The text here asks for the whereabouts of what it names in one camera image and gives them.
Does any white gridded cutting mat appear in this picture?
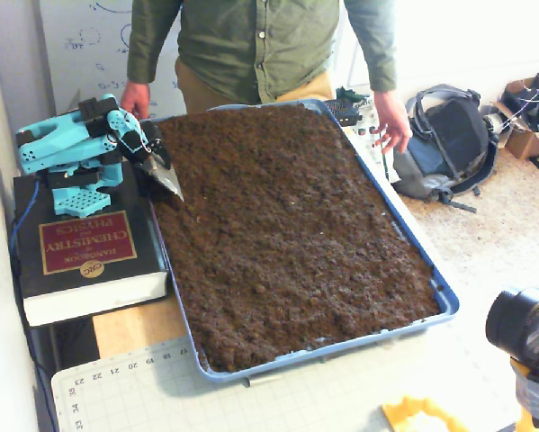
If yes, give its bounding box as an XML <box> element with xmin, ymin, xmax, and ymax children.
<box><xmin>50</xmin><ymin>335</ymin><xmax>535</xmax><ymax>432</ymax></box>

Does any person's right hand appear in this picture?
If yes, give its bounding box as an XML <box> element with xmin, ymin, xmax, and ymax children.
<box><xmin>119</xmin><ymin>79</ymin><xmax>151</xmax><ymax>121</ymax></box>

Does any whiteboard with blue writing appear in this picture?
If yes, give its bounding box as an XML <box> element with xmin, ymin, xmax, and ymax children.
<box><xmin>32</xmin><ymin>0</ymin><xmax>189</xmax><ymax>121</ymax></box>

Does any green button shirt torso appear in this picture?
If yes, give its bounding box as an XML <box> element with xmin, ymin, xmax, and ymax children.
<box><xmin>127</xmin><ymin>0</ymin><xmax>399</xmax><ymax>105</ymax></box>

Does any black chemistry physics handbook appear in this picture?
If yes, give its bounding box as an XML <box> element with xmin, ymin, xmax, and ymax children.
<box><xmin>12</xmin><ymin>159</ymin><xmax>171</xmax><ymax>328</ymax></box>

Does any black perforated device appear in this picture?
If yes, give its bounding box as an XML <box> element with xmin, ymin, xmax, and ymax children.
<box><xmin>325</xmin><ymin>98</ymin><xmax>364</xmax><ymax>127</ymax></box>

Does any grey black backpack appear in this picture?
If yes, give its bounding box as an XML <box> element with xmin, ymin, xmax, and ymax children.
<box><xmin>391</xmin><ymin>84</ymin><xmax>500</xmax><ymax>213</ymax></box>

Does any brown cardboard box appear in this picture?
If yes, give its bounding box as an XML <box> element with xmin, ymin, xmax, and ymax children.
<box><xmin>493</xmin><ymin>74</ymin><xmax>539</xmax><ymax>161</ymax></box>

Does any yellow plastic object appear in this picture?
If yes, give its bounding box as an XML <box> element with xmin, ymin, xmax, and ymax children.
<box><xmin>381</xmin><ymin>395</ymin><xmax>471</xmax><ymax>432</ymax></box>

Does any black round camera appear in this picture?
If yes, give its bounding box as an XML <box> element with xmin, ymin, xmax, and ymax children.
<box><xmin>484</xmin><ymin>287</ymin><xmax>539</xmax><ymax>368</ymax></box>

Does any person's left hand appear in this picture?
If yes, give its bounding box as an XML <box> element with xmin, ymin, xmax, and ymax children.
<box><xmin>373</xmin><ymin>89</ymin><xmax>414</xmax><ymax>155</ymax></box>

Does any green sleeved left forearm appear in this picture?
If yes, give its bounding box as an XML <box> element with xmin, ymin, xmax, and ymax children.
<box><xmin>344</xmin><ymin>0</ymin><xmax>399</xmax><ymax>94</ymax></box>

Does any blue plastic tray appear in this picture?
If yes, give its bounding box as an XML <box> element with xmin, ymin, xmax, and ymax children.
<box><xmin>139</xmin><ymin>97</ymin><xmax>461</xmax><ymax>384</ymax></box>

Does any yellow grey camera mount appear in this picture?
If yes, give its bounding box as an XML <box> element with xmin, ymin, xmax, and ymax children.
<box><xmin>509</xmin><ymin>357</ymin><xmax>539</xmax><ymax>432</ymax></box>

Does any dark green object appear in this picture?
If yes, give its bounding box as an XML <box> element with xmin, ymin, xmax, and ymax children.
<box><xmin>335</xmin><ymin>86</ymin><xmax>372</xmax><ymax>107</ymax></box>

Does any white cylindrical part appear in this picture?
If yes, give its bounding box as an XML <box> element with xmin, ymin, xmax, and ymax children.
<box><xmin>482</xmin><ymin>112</ymin><xmax>504</xmax><ymax>136</ymax></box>

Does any green sleeved right forearm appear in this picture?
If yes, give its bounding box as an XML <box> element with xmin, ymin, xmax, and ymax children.
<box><xmin>127</xmin><ymin>0</ymin><xmax>183</xmax><ymax>85</ymax></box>

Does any brown soil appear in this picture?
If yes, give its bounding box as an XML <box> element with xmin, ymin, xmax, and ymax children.
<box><xmin>154</xmin><ymin>102</ymin><xmax>442</xmax><ymax>374</ymax></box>

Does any grey metal bar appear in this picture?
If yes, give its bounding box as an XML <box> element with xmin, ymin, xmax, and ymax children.
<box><xmin>244</xmin><ymin>373</ymin><xmax>288</xmax><ymax>387</ymax></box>

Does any blue cable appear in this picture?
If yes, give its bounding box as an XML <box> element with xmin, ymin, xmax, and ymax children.
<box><xmin>8</xmin><ymin>179</ymin><xmax>58</xmax><ymax>432</ymax></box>

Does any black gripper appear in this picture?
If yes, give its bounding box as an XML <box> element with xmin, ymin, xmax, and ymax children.
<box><xmin>115</xmin><ymin>120</ymin><xmax>185</xmax><ymax>203</ymax></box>

